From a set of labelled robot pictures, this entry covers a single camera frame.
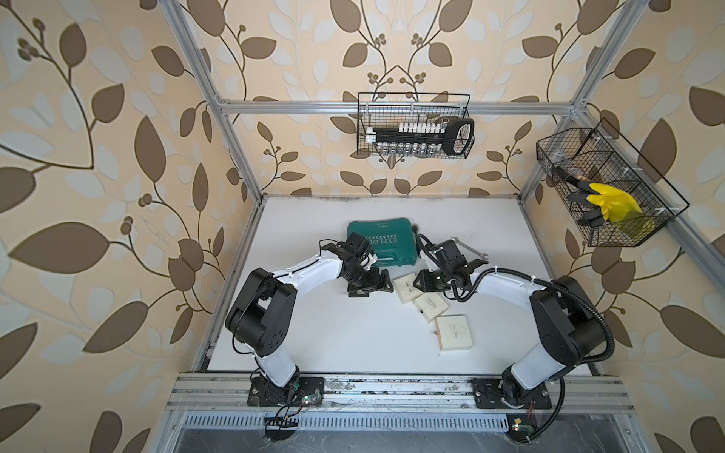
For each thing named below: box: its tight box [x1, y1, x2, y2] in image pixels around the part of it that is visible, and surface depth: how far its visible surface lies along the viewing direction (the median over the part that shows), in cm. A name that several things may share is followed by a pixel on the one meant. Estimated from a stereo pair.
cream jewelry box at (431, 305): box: [414, 292, 449, 324], surface depth 88 cm
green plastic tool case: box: [347, 218, 419, 268], surface depth 104 cm
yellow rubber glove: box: [586, 183, 643, 223], surface depth 68 cm
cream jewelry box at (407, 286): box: [392, 272, 423, 304], surface depth 93 cm
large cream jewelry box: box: [434, 313, 474, 352], surface depth 84 cm
